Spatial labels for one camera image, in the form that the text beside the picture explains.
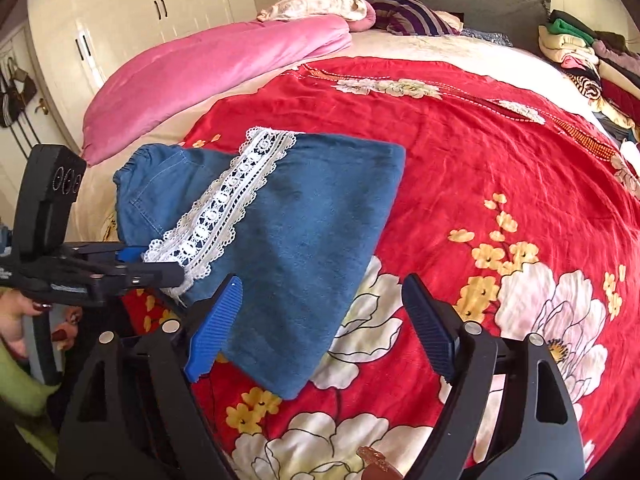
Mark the white wardrobe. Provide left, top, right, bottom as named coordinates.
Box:
left=27, top=0, right=258, bottom=146

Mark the blue patterned cloth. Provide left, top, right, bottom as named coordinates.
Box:
left=459, top=27, right=513, bottom=47

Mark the white floral pillow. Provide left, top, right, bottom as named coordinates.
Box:
left=256, top=0, right=376, bottom=35

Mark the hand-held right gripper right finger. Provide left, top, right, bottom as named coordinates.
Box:
left=401, top=273, right=586, bottom=480

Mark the dark striped handbag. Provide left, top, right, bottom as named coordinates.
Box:
left=0, top=75, right=23, bottom=129

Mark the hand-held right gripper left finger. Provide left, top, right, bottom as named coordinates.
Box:
left=55, top=274, right=244, bottom=480

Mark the blue denim pants lace trim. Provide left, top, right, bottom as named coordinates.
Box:
left=112, top=127, right=407, bottom=401

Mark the person's left forearm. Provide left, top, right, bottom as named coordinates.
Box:
left=0, top=340, right=63, bottom=466

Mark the red floral bedspread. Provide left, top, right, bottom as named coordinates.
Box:
left=120, top=57, right=640, bottom=480

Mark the person's right hand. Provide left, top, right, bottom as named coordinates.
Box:
left=356, top=446, right=407, bottom=480

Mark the pile of folded clothes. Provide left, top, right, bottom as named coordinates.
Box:
left=537, top=9, right=640, bottom=143

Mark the person's left hand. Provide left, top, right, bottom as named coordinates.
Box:
left=0, top=287, right=83, bottom=358

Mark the pink quilt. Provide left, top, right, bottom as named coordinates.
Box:
left=80, top=14, right=353, bottom=167

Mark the purple striped pillow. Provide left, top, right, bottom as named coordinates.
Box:
left=371, top=0, right=463, bottom=37

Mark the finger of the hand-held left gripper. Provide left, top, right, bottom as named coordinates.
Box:
left=87, top=261, right=186, bottom=307
left=62, top=241, right=147, bottom=264

